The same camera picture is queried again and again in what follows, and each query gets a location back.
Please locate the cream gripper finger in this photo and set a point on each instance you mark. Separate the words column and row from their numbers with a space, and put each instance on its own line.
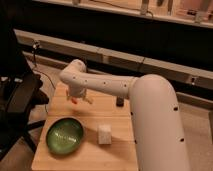
column 88, row 99

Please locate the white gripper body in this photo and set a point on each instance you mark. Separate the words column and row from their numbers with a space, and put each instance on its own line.
column 74, row 91

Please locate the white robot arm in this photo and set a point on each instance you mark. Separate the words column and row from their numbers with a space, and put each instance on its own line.
column 156, row 120

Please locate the green ceramic bowl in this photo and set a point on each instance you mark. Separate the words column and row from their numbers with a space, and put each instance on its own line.
column 64, row 136

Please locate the black rectangular block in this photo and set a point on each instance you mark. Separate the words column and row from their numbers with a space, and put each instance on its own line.
column 119, row 102

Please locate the white rectangular sponge block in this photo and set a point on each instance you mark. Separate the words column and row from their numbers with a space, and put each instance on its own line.
column 104, row 134

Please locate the black office chair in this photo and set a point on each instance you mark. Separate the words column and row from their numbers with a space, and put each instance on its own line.
column 19, row 93

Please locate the wooden table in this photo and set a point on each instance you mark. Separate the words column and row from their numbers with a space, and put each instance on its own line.
column 119, row 155

